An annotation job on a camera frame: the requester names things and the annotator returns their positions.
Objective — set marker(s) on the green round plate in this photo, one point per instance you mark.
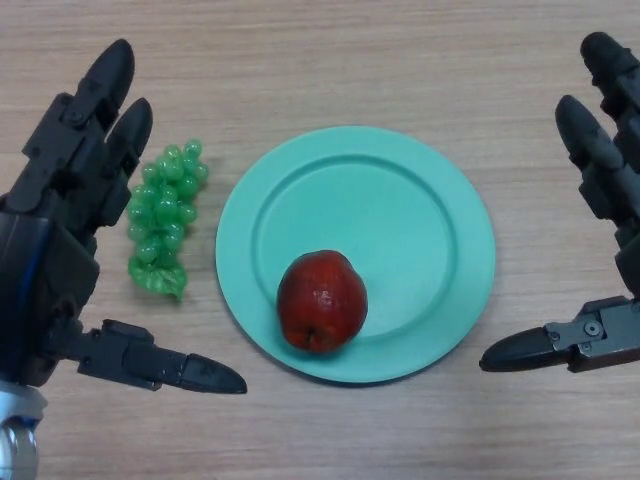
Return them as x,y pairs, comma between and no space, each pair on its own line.
355,200

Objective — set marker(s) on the red apple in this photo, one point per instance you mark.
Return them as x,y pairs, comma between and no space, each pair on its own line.
322,302

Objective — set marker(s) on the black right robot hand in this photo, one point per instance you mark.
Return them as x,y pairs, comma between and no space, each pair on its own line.
610,160

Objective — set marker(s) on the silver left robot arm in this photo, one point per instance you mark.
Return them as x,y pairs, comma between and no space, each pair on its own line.
17,435

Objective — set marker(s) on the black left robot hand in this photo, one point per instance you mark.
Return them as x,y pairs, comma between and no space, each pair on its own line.
45,260

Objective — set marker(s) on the green grape bunch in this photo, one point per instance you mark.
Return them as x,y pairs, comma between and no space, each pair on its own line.
165,220

